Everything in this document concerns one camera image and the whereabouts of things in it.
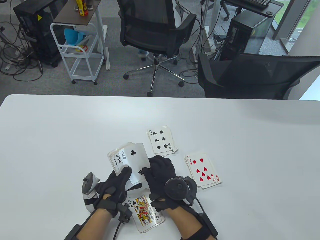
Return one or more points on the blue plastic funnel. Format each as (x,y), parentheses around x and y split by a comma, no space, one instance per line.
(72,37)

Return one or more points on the person's left hand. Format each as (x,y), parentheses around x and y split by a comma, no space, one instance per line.
(111,191)

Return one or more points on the black mesh office chair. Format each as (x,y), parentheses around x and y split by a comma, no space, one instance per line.
(250,80)

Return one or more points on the white side table brown top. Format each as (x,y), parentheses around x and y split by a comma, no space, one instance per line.
(75,17)

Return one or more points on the black clubs playing card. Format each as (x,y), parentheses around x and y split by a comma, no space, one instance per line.
(118,160)
(136,162)

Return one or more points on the black keyboard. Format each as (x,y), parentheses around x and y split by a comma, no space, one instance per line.
(252,2)

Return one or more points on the yellow bottle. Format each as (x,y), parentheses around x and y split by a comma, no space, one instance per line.
(80,7)

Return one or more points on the white rolling cart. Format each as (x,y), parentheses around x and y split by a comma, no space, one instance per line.
(82,55)

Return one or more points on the black chair with chrome base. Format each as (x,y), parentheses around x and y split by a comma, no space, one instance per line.
(152,37)

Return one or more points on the person's right hand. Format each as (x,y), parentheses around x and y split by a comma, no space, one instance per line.
(160,170)

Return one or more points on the white metal stand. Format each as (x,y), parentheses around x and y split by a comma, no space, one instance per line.
(207,35)

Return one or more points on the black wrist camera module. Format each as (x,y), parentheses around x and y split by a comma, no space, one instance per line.
(125,213)
(157,206)

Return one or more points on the person's right forearm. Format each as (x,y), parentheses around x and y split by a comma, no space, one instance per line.
(185,222)

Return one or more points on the black computer tower glass panel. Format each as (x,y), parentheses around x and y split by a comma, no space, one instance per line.
(242,32)

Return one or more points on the black forearm sensor box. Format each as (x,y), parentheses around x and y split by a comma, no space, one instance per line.
(209,226)
(72,232)

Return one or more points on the black computer tower yellow sticker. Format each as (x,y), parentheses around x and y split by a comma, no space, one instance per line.
(37,37)

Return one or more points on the orange red bottle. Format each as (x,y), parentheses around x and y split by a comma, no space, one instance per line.
(85,10)

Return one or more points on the pile of hearts cards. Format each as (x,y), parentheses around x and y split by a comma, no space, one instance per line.
(203,167)

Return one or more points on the white power strip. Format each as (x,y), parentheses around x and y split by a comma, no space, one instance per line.
(221,42)

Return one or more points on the red yellow plastic toy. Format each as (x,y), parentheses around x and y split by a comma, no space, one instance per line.
(82,48)

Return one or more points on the deck of playing cards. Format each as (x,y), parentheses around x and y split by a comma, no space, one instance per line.
(111,160)

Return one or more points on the person's left forearm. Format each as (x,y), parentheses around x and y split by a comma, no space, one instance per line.
(93,225)

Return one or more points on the grey white handheld controller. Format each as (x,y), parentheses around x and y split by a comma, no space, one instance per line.
(89,183)
(180,188)

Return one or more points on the dark grey desk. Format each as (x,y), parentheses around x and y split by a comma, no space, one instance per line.
(273,6)

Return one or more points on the pile of spades cards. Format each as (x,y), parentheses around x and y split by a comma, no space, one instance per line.
(146,215)

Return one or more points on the black chair leg with castor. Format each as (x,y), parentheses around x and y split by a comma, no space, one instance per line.
(226,18)

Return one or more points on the black elastic armband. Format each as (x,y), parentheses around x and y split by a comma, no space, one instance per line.
(196,233)

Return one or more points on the pile of clubs cards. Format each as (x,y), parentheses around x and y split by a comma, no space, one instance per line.
(162,140)

